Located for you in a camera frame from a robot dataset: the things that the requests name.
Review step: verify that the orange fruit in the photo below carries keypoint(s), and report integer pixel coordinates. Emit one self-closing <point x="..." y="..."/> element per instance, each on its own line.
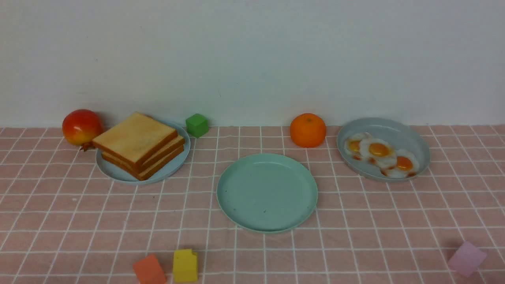
<point x="308" y="130"/>

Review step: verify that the teal center plate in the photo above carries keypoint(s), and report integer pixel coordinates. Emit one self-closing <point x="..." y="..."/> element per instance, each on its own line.
<point x="267" y="193"/>

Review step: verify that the pink cube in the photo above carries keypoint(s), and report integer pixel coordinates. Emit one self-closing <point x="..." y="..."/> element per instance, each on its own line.
<point x="466" y="259"/>

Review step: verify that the green cube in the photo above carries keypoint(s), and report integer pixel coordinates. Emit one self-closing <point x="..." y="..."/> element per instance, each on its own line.
<point x="197" y="125"/>

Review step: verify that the red yellow pomegranate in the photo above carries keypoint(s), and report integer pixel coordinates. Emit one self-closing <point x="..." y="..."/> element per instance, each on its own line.
<point x="80" y="127"/>

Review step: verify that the toast slice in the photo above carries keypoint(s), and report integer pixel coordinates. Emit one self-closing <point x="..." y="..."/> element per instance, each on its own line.
<point x="163" y="151"/>
<point x="135" y="139"/>
<point x="150" y="170"/>

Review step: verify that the light blue bread plate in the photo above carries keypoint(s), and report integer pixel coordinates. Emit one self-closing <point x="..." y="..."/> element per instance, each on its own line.
<point x="120" y="175"/>

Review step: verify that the orange cube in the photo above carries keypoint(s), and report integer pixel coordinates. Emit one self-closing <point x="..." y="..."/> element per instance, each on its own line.
<point x="149" y="271"/>

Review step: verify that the pink checkered tablecloth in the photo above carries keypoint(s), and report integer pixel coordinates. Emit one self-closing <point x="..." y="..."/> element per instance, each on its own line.
<point x="63" y="222"/>

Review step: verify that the grey blue egg plate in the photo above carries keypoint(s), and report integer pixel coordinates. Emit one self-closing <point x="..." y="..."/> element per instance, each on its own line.
<point x="398" y="135"/>

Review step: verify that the fried egg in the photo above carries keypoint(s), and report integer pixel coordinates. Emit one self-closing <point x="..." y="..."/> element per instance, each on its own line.
<point x="352" y="144"/>
<point x="406" y="166"/>
<point x="378" y="153"/>

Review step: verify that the yellow block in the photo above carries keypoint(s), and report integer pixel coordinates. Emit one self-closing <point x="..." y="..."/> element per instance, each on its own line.
<point x="185" y="266"/>

